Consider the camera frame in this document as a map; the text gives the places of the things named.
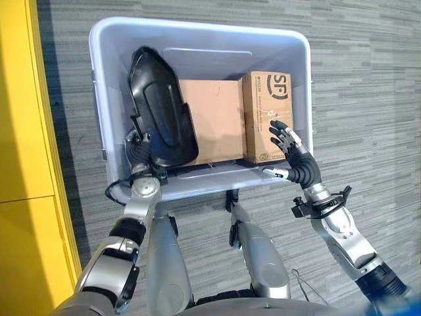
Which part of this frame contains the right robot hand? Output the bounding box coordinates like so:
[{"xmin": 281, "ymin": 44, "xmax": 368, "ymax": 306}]
[{"xmin": 262, "ymin": 120, "xmax": 321, "ymax": 190}]

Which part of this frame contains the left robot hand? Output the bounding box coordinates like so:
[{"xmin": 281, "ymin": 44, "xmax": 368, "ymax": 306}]
[{"xmin": 124, "ymin": 128, "xmax": 157, "ymax": 176}]

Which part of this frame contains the black sole-shaped part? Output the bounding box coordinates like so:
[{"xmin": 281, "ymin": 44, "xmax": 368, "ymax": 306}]
[{"xmin": 126, "ymin": 46, "xmax": 200, "ymax": 168}]

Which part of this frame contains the printed brown cardboard box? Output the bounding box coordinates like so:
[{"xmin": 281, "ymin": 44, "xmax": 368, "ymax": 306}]
[{"xmin": 241, "ymin": 70, "xmax": 295, "ymax": 165}]

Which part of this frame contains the plain brown cardboard box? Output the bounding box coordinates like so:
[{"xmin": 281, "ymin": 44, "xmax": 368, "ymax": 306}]
[{"xmin": 178, "ymin": 78, "xmax": 247, "ymax": 166}]

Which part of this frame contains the white plastic box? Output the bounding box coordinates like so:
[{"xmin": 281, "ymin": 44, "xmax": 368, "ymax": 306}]
[{"xmin": 88, "ymin": 16, "xmax": 312, "ymax": 203}]

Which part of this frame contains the yellow shelf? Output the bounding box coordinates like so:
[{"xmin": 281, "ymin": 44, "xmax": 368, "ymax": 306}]
[{"xmin": 0, "ymin": 0, "xmax": 82, "ymax": 316}]

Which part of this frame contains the right silver robot leg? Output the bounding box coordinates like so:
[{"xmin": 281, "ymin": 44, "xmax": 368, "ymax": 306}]
[{"xmin": 225, "ymin": 190, "xmax": 291, "ymax": 300}]

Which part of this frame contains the silver robot leg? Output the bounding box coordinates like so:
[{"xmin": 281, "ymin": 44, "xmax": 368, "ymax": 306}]
[
  {"xmin": 145, "ymin": 213, "xmax": 193, "ymax": 309},
  {"xmin": 225, "ymin": 190, "xmax": 291, "ymax": 300}
]

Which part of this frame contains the left silver robot leg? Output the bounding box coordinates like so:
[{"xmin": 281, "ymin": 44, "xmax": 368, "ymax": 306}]
[{"xmin": 145, "ymin": 213, "xmax": 193, "ymax": 309}]

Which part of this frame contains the grey robot torso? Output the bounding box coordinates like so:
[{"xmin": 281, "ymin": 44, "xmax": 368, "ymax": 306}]
[{"xmin": 177, "ymin": 298, "xmax": 366, "ymax": 316}]

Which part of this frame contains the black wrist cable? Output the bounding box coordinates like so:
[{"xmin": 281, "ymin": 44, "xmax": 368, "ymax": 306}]
[{"xmin": 104, "ymin": 179, "xmax": 132, "ymax": 207}]

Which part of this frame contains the thin grey floor cable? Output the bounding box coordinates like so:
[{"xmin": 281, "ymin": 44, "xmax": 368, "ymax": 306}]
[{"xmin": 290, "ymin": 268, "xmax": 330, "ymax": 305}]

